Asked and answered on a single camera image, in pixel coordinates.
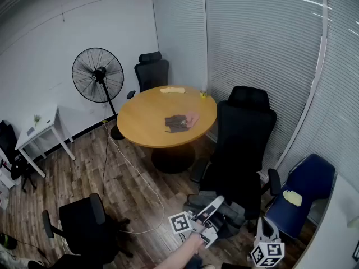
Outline dark navy shorts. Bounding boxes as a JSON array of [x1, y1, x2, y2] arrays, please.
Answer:
[[164, 114, 189, 134]]

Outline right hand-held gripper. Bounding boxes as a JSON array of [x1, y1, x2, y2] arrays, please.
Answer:
[[249, 216, 286, 268]]

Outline black mesh high-back chair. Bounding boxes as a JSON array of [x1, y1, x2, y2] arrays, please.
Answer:
[[190, 85, 282, 232]]

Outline black office chair with headrest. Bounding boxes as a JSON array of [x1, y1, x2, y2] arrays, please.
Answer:
[[126, 50, 170, 100]]

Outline pale yellow cloth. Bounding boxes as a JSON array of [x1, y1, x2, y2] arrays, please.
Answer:
[[282, 189, 303, 207]]

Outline pink cloth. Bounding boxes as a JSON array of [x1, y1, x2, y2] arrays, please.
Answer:
[[185, 110, 201, 128]]

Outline blue armchair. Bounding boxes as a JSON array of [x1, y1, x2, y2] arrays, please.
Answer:
[[265, 153, 337, 239]]

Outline black standing fan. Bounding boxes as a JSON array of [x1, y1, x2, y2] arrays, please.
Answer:
[[71, 47, 126, 140]]

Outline person's left forearm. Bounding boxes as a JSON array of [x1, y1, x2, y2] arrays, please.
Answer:
[[157, 231, 207, 269]]

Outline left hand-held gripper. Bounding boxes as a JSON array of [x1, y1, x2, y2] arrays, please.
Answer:
[[168, 195, 225, 249]]

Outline white power cable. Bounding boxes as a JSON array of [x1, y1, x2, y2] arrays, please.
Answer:
[[104, 122, 165, 234]]

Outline black armrest office chair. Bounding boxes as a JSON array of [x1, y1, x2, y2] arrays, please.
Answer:
[[42, 193, 134, 266]]

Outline white curved counter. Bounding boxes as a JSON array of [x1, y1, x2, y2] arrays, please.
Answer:
[[294, 174, 359, 269]]

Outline round wooden table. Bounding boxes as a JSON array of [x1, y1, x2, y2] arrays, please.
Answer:
[[116, 85, 218, 174]]

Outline glass partition with white blinds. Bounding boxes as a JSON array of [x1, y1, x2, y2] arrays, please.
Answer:
[[150, 0, 359, 221]]

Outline small white desk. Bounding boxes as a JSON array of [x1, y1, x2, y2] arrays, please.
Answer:
[[15, 105, 76, 178]]

